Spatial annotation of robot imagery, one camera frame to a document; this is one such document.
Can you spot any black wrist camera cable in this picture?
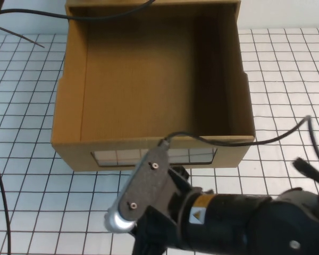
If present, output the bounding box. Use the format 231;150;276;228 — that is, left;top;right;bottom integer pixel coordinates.
159;115;319;176

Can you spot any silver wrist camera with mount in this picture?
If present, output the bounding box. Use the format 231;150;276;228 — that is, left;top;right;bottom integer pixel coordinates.
103;142;172;234

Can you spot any white grid-pattern tablecloth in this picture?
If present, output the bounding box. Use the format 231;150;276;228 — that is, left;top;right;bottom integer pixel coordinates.
0;26;319;255

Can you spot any brown cardboard drawer with window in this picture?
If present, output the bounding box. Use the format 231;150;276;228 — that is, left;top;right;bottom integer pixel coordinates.
51;5;256;172

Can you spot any thin dark cable tie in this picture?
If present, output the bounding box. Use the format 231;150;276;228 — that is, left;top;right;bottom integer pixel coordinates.
0;22;45;49

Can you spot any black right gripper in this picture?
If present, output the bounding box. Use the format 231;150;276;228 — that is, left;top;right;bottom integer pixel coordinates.
132;165;203;255

